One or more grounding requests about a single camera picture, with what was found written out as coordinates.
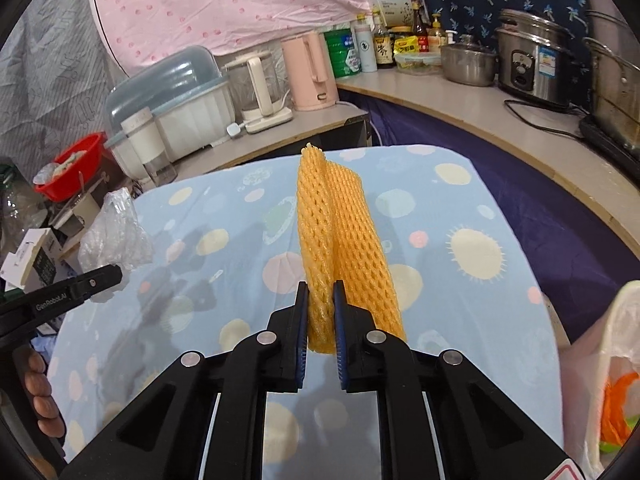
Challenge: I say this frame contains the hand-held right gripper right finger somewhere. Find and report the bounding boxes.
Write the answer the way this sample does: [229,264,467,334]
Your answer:
[333,280,577,480]

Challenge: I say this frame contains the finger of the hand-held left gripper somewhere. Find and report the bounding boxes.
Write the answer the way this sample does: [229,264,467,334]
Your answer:
[69,266,124,307]

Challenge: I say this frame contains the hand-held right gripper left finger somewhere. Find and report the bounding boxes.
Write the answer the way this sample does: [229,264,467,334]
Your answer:
[60,281,309,480]

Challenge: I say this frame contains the clear plastic wrapper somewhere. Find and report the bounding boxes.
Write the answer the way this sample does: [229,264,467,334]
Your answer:
[79,189,154,272]

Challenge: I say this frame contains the orange foam net sleeve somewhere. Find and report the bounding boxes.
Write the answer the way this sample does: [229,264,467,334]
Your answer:
[296,143,407,356]

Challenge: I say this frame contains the white trash bag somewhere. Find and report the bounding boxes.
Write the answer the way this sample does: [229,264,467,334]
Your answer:
[559,280,640,480]

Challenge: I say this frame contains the person's left hand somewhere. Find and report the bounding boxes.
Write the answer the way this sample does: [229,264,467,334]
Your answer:
[23,351,66,442]

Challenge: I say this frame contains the white cardboard box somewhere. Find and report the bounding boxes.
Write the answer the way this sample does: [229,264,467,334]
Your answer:
[0,227,64,292]

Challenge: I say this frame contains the red plastic bowl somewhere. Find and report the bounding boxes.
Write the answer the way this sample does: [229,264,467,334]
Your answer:
[33,132,106,202]

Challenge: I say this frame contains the blue dotted tablecloth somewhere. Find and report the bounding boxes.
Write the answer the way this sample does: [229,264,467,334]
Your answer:
[46,144,567,480]

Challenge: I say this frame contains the white blender cup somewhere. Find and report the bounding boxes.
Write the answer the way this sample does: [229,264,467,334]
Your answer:
[121,108,179,184]

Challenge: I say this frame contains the dish box with grey lid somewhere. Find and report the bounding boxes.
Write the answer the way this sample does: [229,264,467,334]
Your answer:
[103,44,236,171]

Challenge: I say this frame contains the grey striped cloth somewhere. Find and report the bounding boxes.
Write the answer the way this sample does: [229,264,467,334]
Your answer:
[0,0,122,182]

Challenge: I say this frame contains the purple cloth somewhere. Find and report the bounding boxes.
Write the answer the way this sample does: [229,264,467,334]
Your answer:
[359,92,640,347]

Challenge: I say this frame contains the white glass kettle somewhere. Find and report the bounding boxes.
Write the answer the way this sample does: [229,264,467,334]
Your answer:
[222,49,294,135]

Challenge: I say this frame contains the pink electric kettle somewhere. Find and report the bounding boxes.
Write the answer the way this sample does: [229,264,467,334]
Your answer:
[280,30,339,111]

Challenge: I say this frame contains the orange plastic wrapper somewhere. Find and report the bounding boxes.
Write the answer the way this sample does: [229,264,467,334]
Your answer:
[599,372,640,442]

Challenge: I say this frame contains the green tin can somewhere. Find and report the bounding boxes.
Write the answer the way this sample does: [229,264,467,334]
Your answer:
[323,27,362,80]

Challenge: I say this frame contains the clear container yellow packets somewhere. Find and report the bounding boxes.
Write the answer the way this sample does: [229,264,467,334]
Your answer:
[394,34,444,74]

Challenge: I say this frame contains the dark soy sauce bottle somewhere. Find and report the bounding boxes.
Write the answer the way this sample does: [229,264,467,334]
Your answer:
[373,9,396,70]

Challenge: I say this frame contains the small steel pot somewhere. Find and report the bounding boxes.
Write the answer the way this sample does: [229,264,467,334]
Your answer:
[439,34,500,87]

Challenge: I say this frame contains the pink dotted sheet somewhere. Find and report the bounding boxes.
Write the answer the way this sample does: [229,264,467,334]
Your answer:
[84,0,427,79]

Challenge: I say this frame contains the yellow pump bottle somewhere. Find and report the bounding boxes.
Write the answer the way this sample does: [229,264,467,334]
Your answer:
[428,12,449,51]

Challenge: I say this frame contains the dark bottle red label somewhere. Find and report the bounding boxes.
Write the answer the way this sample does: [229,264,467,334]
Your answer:
[412,0,431,54]

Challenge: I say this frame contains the black induction cooktop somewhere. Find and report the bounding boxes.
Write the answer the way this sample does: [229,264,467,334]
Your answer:
[579,114,640,187]

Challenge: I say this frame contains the light green carton box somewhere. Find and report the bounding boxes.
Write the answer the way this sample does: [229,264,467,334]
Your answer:
[368,0,412,29]

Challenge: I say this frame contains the steel rice cooker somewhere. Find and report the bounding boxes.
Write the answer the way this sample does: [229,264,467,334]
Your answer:
[494,8,584,112]

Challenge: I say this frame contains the steel stacked steamer pot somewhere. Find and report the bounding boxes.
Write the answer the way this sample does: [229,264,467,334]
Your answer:
[581,0,640,149]

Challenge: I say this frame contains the black power cable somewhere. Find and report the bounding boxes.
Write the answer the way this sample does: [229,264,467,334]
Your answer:
[503,98,594,141]

